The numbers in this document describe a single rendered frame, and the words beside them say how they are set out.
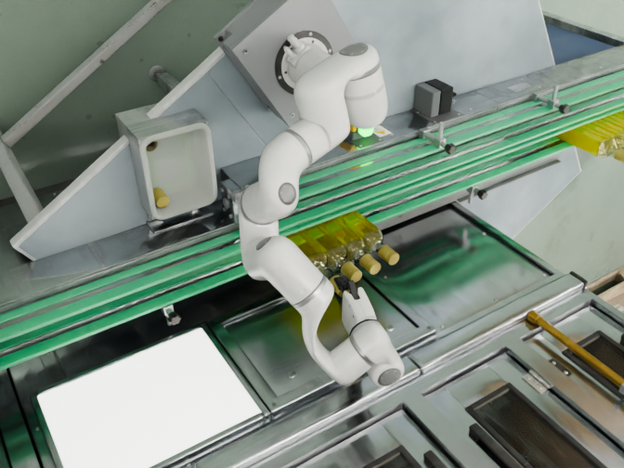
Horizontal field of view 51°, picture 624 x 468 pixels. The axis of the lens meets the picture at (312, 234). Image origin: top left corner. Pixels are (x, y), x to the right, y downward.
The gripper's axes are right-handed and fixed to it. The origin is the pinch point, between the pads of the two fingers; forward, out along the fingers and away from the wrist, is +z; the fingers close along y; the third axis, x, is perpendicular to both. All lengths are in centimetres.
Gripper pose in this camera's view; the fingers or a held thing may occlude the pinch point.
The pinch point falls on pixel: (342, 289)
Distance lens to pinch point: 156.9
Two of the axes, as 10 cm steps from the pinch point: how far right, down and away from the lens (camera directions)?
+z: -3.0, -5.6, 7.7
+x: -9.5, 1.8, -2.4
